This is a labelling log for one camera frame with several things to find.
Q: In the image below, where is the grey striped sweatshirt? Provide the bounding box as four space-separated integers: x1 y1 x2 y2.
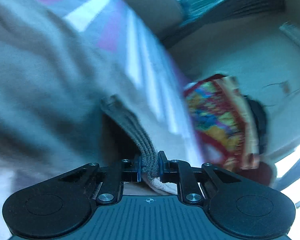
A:
0 0 181 240

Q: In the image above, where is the white wall fixture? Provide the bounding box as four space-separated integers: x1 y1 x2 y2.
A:
279 22 300 53

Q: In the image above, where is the colourful printed blanket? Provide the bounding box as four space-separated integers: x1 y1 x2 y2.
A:
184 76 243 171

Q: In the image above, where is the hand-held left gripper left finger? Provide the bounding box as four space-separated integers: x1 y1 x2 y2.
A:
57 154 142 204

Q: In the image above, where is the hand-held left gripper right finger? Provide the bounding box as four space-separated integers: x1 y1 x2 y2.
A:
158 151 243 204

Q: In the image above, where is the bright metal-framed window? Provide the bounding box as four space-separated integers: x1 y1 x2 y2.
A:
272 140 300 207

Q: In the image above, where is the wall cable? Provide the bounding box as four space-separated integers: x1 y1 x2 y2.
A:
262 80 300 108

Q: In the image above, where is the dark curtain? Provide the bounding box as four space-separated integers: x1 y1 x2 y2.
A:
162 0 284 48

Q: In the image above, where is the striped bed sheet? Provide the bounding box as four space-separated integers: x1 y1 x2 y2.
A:
22 0 206 166

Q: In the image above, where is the black cloth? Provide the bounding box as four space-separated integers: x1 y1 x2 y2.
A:
242 95 268 156

